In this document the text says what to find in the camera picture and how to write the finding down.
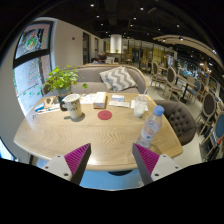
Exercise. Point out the white printed leaflet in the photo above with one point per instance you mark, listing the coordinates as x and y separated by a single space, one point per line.
119 104

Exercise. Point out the grey white chevron cushion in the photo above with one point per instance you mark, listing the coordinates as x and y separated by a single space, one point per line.
118 79

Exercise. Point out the group of wooden dining chairs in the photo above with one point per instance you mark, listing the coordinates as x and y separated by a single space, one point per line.
170 80

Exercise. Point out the small blue white box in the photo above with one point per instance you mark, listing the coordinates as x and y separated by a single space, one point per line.
39 107

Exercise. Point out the grey curved sofa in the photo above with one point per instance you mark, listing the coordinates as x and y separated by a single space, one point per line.
90 75

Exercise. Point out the clear plastic water bottle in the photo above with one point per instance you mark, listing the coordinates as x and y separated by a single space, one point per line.
150 128

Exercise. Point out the dark grey tufted chair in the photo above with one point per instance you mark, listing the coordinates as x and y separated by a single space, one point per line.
178 121

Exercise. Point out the wooden stand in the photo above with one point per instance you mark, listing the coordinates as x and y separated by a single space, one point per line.
51 102

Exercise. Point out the white mug with lettering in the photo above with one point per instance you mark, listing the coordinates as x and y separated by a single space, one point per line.
75 106

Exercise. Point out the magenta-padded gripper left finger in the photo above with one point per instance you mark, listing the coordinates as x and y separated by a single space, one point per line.
76 156

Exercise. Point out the group of ceiling spotlights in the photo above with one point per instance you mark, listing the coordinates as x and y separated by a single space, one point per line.
141 9

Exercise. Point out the clear plastic cup with straw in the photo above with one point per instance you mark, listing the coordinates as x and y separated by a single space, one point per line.
140 107

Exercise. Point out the person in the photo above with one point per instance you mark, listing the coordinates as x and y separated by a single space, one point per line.
100 58

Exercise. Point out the flat round red coaster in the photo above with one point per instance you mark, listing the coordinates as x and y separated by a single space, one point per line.
105 115

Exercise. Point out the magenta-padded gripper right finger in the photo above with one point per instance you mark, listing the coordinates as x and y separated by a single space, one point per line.
146 157

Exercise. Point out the white paper napkin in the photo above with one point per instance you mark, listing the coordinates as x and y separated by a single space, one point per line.
132 104

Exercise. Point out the colourful menu leaflet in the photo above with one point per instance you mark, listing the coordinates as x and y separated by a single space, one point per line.
88 98

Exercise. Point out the blue and white card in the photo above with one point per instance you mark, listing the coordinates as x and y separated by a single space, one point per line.
117 98

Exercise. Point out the small white brown box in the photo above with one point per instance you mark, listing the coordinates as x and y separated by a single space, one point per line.
100 99

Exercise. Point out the green potted plant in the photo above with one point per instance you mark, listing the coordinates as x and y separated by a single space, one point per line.
61 80

